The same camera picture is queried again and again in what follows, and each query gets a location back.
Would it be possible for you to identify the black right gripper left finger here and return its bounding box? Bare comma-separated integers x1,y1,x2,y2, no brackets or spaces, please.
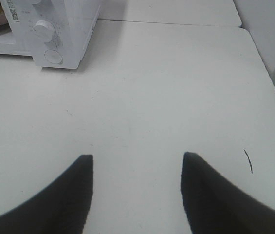
0,155,94,234

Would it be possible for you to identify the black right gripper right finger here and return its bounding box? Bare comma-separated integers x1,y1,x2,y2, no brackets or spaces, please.
180,152,275,234

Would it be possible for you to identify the round microwave door button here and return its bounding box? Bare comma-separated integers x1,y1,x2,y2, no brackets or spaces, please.
44,50,63,64

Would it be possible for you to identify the white microwave oven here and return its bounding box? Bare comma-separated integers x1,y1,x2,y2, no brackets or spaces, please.
0,0,102,69

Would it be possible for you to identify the white lower microwave knob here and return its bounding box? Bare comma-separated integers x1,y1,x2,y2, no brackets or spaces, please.
33,20,55,43

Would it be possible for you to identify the white microwave knob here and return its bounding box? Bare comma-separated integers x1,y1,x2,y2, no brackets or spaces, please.
30,0,42,5
33,20,55,43

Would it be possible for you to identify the white warning label sticker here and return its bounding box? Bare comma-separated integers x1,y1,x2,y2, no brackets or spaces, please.
6,0,19,22

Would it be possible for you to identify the white upper microwave knob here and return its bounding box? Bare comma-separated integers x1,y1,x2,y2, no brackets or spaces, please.
30,0,42,5

